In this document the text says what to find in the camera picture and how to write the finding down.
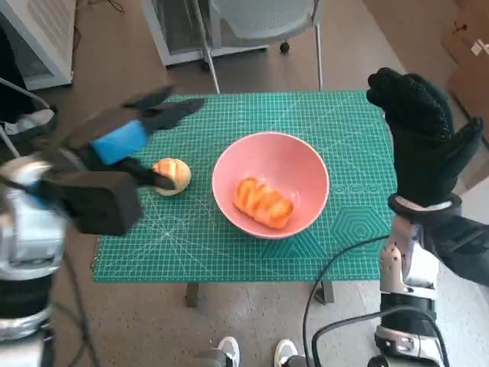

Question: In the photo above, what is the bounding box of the grey tube chair with caster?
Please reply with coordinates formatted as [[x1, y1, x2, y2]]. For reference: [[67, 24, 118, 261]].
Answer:
[[0, 78, 50, 158]]

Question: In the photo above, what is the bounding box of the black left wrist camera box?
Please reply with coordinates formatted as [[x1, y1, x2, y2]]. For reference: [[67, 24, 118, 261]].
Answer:
[[37, 171, 142, 236]]

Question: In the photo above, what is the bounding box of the long black robot cable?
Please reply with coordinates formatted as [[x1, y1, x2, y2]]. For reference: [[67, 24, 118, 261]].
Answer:
[[303, 235, 389, 367]]

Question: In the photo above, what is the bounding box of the person's leg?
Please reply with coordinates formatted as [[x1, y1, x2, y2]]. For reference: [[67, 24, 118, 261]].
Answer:
[[0, 22, 31, 115]]

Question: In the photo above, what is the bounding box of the person's white shoe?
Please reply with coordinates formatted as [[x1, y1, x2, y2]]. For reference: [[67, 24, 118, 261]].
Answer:
[[0, 109, 58, 137]]

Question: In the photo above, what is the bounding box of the green cutting mat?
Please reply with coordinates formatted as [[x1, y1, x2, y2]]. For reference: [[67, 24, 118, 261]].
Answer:
[[91, 89, 398, 284]]

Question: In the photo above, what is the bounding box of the pink bowl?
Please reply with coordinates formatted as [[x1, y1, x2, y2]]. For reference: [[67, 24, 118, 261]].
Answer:
[[212, 132, 331, 240]]

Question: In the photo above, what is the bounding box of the looped black robot cable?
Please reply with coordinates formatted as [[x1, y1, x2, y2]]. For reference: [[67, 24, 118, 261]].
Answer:
[[312, 309, 448, 367]]

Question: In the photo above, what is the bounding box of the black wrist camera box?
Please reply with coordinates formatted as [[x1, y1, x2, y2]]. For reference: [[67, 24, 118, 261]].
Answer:
[[37, 171, 142, 236], [418, 212, 489, 286]]

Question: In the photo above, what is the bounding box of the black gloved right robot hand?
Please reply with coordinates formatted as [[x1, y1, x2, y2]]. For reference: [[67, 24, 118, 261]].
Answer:
[[365, 67, 484, 209]]

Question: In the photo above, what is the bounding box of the white perforated cabinet on castors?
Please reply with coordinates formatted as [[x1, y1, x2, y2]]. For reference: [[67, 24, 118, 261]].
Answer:
[[141, 0, 270, 70]]

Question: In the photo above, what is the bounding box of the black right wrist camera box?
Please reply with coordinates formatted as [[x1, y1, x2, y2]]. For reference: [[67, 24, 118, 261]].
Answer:
[[418, 212, 489, 286]]

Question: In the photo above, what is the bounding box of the round toy bread bun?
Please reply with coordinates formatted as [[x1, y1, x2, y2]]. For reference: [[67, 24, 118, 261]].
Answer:
[[151, 158, 192, 196]]

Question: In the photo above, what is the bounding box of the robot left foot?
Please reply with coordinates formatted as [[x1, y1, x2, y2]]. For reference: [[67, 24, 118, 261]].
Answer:
[[212, 336, 241, 367]]

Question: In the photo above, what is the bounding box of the brown cardboard box with label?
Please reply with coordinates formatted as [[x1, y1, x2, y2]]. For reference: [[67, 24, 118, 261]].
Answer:
[[441, 0, 489, 66]]

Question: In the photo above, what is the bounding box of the long striped toy bread loaf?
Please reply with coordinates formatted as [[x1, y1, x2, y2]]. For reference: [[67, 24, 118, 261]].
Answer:
[[232, 176, 295, 230]]

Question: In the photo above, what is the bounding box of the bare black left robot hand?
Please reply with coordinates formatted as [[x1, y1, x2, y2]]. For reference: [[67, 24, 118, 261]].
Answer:
[[63, 84, 206, 191]]

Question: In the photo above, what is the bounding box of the grey mesh chair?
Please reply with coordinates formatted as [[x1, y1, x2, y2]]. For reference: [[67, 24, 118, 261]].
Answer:
[[189, 0, 325, 95]]

